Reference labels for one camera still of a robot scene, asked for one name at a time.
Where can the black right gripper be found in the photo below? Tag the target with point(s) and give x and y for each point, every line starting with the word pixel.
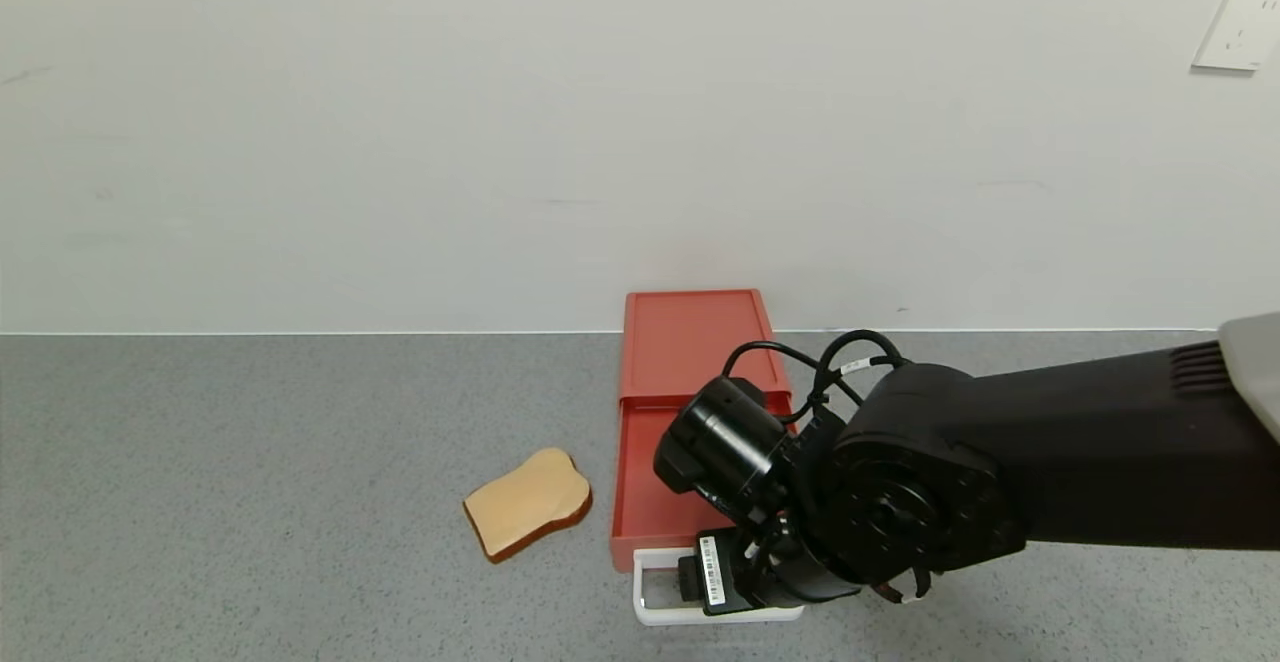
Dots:
pixel 714 575

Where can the toast slice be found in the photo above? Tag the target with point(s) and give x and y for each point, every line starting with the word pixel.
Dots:
pixel 525 504

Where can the black and silver right robot arm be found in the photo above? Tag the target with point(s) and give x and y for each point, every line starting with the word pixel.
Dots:
pixel 1100 442

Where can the white wall socket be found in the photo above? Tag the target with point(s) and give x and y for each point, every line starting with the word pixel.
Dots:
pixel 1240 27

